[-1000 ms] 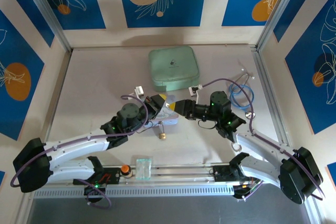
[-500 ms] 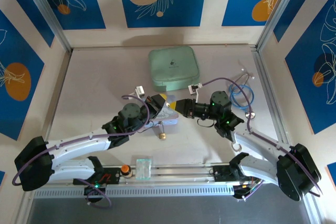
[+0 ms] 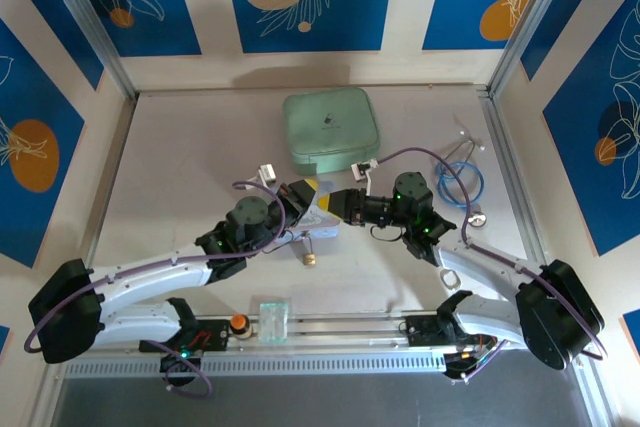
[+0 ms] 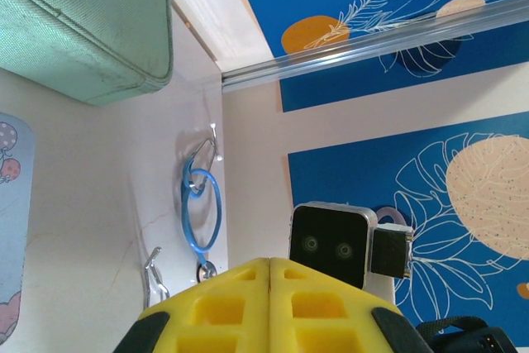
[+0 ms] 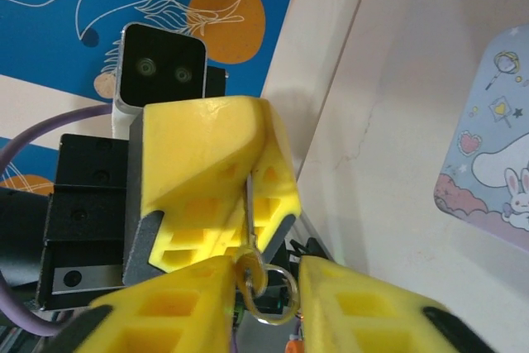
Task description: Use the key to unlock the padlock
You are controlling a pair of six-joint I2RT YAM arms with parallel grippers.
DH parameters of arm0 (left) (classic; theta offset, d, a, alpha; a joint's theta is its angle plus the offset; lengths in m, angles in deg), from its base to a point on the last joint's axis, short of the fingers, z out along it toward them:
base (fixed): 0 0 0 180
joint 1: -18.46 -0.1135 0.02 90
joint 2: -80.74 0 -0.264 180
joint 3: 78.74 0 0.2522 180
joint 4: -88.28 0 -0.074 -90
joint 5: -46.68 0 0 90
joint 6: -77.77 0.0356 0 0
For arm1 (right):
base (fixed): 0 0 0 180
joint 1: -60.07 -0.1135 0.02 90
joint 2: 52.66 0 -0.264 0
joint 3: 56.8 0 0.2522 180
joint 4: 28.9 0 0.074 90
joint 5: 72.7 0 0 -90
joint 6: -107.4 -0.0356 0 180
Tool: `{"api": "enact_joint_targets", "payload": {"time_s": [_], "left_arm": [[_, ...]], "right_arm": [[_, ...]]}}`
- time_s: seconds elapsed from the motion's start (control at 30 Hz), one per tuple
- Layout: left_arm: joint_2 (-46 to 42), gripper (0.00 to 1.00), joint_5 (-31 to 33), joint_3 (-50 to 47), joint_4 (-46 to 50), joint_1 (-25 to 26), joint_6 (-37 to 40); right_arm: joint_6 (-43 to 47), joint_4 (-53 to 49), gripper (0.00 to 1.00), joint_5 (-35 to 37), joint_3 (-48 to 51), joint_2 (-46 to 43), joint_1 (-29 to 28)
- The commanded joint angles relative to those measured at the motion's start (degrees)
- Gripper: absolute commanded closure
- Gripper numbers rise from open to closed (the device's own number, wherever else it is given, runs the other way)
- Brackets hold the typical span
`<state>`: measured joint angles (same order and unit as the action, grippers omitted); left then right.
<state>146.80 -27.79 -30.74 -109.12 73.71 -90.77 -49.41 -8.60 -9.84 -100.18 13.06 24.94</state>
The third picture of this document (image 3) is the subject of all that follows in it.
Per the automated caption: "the aluminium frame post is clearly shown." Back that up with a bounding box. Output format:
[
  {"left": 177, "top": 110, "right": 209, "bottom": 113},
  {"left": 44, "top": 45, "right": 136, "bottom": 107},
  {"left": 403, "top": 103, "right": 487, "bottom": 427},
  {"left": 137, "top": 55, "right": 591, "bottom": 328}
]
[
  {"left": 37, "top": 0, "right": 140, "bottom": 101},
  {"left": 485, "top": 0, "right": 569, "bottom": 98}
]

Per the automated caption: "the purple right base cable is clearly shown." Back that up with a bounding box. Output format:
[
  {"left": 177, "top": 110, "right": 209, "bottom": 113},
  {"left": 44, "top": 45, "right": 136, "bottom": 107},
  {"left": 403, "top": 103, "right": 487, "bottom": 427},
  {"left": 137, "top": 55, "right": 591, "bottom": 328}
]
[{"left": 447, "top": 339, "right": 509, "bottom": 386}]

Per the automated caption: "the clear plastic bag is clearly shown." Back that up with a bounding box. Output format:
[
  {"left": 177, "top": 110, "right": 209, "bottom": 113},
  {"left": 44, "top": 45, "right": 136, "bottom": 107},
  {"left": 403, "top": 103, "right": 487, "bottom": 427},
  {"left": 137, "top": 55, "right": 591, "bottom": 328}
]
[{"left": 287, "top": 177, "right": 344, "bottom": 243}]

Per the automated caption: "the mint green square case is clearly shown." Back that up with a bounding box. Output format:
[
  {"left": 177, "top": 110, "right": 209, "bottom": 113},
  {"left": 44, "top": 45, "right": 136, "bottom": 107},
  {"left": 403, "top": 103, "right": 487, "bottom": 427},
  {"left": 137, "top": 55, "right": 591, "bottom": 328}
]
[{"left": 282, "top": 86, "right": 381, "bottom": 176}]

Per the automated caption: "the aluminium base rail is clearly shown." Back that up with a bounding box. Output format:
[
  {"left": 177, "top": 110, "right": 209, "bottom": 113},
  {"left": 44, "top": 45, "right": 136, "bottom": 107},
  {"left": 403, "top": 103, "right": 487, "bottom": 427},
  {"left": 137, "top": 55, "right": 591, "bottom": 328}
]
[{"left": 192, "top": 314, "right": 444, "bottom": 351}]

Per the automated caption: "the grey slotted cable duct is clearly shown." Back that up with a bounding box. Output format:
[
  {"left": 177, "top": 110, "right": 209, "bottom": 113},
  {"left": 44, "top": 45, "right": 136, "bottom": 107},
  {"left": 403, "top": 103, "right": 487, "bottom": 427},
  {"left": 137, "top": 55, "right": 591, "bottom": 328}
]
[{"left": 63, "top": 350, "right": 451, "bottom": 379}]

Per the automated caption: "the black right gripper cable loop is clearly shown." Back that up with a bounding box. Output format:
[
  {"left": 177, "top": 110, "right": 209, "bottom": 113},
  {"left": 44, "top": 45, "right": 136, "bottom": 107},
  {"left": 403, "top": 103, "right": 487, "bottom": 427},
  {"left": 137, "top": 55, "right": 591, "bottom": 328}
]
[{"left": 368, "top": 224, "right": 407, "bottom": 244}]

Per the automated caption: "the clear plastic box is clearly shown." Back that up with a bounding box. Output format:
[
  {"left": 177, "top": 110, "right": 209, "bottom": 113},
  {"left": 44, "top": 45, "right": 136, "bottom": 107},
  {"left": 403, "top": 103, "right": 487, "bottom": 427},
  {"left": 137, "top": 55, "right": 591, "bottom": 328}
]
[{"left": 258, "top": 300, "right": 292, "bottom": 346}]

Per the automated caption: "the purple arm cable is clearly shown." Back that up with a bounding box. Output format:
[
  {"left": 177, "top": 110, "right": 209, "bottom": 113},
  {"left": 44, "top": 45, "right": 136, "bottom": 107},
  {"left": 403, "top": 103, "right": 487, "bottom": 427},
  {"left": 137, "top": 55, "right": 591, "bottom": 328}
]
[
  {"left": 374, "top": 146, "right": 607, "bottom": 361},
  {"left": 23, "top": 179, "right": 289, "bottom": 354}
]

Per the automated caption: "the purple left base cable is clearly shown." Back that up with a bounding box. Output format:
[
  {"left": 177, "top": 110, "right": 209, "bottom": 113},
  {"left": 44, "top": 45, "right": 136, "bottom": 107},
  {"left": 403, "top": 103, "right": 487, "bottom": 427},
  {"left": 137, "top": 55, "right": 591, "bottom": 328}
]
[{"left": 158, "top": 340, "right": 214, "bottom": 397}]

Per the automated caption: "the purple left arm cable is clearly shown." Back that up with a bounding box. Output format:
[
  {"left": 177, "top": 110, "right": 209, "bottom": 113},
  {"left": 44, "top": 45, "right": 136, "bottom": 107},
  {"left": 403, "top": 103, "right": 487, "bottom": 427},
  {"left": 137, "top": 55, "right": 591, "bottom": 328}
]
[{"left": 23, "top": 179, "right": 289, "bottom": 354}]

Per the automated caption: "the blue tube stethoscope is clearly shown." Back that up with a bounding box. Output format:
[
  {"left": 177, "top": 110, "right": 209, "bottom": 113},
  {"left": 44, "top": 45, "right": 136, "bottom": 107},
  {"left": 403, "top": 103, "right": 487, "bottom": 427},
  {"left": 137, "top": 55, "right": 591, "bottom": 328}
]
[{"left": 432, "top": 114, "right": 490, "bottom": 231}]

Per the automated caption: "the orange button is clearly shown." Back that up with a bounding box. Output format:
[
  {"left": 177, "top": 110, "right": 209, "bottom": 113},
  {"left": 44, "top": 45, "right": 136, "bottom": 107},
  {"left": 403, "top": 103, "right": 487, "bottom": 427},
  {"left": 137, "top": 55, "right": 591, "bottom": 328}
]
[{"left": 228, "top": 313, "right": 254, "bottom": 341}]

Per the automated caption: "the aluminium table side rail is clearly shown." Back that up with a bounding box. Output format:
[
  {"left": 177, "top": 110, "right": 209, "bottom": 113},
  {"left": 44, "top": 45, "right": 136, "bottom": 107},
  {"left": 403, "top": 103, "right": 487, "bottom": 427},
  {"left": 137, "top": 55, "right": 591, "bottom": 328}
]
[{"left": 477, "top": 89, "right": 554, "bottom": 268}]

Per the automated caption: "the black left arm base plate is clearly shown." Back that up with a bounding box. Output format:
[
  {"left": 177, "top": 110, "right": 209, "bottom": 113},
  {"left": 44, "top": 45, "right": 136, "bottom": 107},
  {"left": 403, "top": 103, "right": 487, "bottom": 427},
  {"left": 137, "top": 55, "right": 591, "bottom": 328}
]
[{"left": 138, "top": 319, "right": 232, "bottom": 354}]

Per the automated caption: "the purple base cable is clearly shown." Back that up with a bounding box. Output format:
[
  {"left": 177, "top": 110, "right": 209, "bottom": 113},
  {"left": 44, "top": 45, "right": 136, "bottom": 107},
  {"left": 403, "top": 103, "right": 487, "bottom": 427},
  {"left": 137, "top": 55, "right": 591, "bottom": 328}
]
[
  {"left": 447, "top": 339, "right": 509, "bottom": 386},
  {"left": 158, "top": 340, "right": 214, "bottom": 397}
]

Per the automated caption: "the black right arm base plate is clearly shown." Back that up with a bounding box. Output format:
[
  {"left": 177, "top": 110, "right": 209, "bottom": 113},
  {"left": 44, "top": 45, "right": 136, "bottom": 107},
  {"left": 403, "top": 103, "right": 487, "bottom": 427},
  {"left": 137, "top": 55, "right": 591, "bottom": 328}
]
[{"left": 403, "top": 315, "right": 496, "bottom": 349}]

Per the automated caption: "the small brass padlock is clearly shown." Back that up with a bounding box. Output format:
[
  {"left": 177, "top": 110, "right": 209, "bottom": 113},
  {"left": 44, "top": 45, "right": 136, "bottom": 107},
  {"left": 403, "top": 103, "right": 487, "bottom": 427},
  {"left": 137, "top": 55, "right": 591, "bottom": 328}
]
[{"left": 301, "top": 239, "right": 320, "bottom": 268}]

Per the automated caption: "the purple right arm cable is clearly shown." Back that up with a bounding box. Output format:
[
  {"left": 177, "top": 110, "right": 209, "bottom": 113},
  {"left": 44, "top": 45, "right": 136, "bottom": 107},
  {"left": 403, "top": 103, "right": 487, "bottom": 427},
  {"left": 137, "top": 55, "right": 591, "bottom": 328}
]
[{"left": 374, "top": 146, "right": 607, "bottom": 361}]

